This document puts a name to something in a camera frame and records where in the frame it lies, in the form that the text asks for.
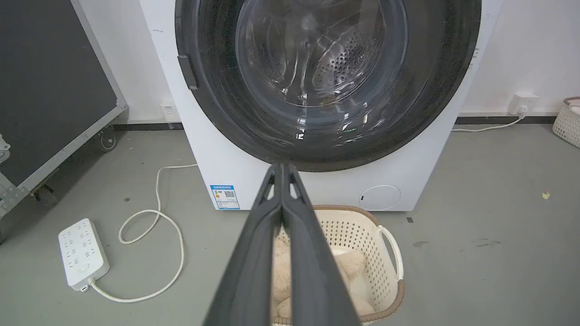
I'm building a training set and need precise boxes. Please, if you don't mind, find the white plug cable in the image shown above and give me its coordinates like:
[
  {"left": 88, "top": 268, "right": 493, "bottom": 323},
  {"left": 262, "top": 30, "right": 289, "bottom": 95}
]
[{"left": 451, "top": 109, "right": 528, "bottom": 133}]

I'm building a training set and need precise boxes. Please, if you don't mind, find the black flight case on casters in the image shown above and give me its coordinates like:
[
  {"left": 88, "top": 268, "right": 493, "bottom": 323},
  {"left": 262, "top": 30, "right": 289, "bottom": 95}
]
[{"left": 0, "top": 0, "right": 129, "bottom": 245}]

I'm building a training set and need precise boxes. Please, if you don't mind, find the cream perforated laundry basket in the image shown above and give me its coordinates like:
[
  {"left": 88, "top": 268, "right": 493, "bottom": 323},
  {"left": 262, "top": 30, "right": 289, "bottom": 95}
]
[
  {"left": 271, "top": 205, "right": 406, "bottom": 326},
  {"left": 552, "top": 96, "right": 580, "bottom": 149}
]

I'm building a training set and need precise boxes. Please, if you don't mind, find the white power strip cable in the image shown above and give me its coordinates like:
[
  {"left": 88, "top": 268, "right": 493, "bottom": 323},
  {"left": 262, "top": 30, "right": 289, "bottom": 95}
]
[{"left": 89, "top": 163, "right": 199, "bottom": 303}]

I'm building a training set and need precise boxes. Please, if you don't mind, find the blue energy label sticker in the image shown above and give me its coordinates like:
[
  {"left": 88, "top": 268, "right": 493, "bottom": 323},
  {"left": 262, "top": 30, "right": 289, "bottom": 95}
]
[{"left": 210, "top": 184, "right": 241, "bottom": 211}]

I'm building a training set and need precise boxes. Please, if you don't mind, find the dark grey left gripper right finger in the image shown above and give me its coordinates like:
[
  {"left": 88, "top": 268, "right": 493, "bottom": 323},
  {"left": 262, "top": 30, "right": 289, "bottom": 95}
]
[{"left": 283, "top": 163, "right": 362, "bottom": 326}]

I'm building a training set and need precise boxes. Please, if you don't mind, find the round dark washing machine door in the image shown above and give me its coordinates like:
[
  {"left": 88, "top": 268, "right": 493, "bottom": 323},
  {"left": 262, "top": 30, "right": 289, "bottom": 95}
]
[{"left": 175, "top": 0, "right": 482, "bottom": 173}]

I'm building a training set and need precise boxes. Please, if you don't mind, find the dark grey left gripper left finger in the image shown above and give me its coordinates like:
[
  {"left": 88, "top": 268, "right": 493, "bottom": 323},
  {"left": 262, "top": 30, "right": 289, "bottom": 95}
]
[{"left": 203, "top": 163, "right": 284, "bottom": 326}]

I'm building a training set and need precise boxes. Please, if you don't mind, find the white front-load washing machine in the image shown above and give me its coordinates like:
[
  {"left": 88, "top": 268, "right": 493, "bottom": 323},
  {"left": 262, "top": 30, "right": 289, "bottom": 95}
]
[{"left": 139, "top": 0, "right": 504, "bottom": 212}]

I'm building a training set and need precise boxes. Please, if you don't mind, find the white power strip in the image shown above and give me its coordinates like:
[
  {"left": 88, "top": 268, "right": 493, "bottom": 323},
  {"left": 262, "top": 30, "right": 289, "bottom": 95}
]
[{"left": 58, "top": 218, "right": 111, "bottom": 292}]

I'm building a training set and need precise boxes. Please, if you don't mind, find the white wall socket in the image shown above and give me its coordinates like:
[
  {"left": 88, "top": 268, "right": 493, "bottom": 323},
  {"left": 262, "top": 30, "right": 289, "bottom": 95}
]
[
  {"left": 508, "top": 93, "right": 540, "bottom": 115},
  {"left": 159, "top": 101, "right": 181, "bottom": 123}
]

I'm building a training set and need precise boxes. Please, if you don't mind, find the cream plush toy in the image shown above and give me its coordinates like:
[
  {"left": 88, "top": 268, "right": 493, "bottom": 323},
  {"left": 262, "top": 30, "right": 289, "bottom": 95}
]
[{"left": 272, "top": 235, "right": 376, "bottom": 318}]

